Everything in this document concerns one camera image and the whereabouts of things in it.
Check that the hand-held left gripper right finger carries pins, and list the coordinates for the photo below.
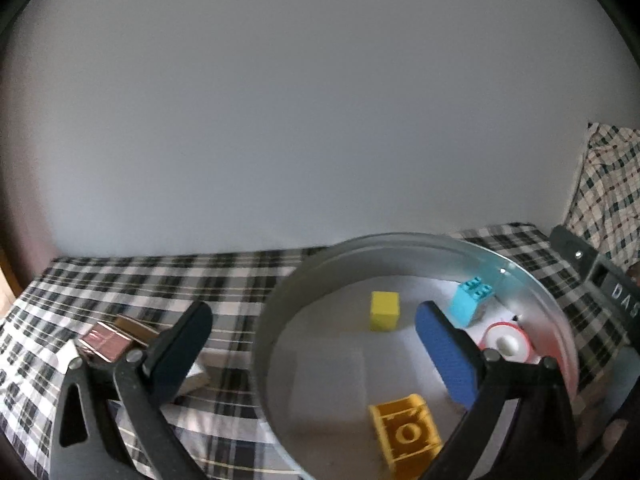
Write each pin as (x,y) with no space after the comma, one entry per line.
(445,355)

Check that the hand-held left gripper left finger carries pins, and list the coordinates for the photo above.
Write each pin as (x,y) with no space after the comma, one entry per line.
(184,342)

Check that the white box with red label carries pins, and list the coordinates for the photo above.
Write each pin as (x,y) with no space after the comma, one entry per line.
(195,375)

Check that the brown comb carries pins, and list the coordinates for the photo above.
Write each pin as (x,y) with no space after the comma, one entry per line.
(137,326)

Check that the red and white tape roll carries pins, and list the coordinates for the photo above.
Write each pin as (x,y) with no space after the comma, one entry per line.
(492,332)

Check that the cyan bear building block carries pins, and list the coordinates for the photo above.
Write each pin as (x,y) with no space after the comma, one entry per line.
(467,305)

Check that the small yellow cube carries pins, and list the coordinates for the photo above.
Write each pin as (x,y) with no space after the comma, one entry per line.
(385,310)

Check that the brown box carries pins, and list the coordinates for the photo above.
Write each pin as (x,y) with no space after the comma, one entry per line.
(107,342)

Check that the large yellow building block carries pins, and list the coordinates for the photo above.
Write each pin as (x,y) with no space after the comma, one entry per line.
(405,435)

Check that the blue round tin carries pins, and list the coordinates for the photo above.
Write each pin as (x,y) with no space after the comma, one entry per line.
(320,340)

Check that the black and white plaid sheet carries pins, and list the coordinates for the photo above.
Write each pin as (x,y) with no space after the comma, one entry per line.
(150,280)

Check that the plaid pillow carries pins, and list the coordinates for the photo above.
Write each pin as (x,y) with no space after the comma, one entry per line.
(610,185)

